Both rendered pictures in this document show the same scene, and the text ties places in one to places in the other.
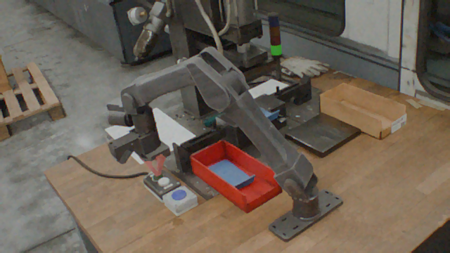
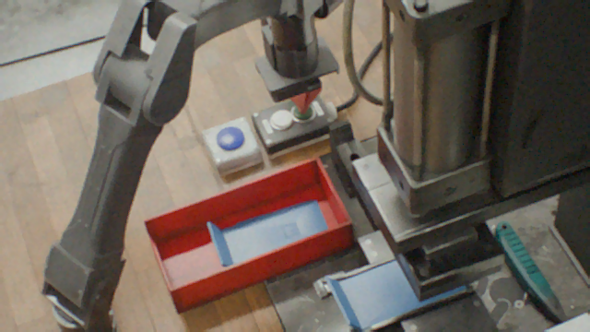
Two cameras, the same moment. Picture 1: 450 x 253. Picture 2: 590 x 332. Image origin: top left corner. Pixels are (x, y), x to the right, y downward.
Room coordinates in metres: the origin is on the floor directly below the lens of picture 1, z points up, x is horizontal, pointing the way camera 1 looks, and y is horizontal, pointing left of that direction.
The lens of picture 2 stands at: (1.36, -0.78, 2.18)
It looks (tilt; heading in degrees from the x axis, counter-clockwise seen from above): 53 degrees down; 107
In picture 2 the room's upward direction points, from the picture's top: 7 degrees counter-clockwise
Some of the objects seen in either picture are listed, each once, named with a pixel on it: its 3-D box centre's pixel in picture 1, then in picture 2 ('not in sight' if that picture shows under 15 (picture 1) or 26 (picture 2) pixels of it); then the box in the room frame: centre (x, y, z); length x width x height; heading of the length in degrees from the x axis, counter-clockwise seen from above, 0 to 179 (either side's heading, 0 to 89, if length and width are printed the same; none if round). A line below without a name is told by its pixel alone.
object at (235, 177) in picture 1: (229, 172); (269, 231); (1.08, 0.01, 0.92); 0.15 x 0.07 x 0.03; 29
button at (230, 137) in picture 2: (179, 196); (230, 140); (0.99, 0.15, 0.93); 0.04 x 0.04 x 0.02
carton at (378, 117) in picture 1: (361, 109); not in sight; (1.29, -0.43, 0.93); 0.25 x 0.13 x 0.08; 33
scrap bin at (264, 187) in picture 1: (234, 173); (249, 233); (1.05, 0.00, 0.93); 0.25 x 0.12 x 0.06; 33
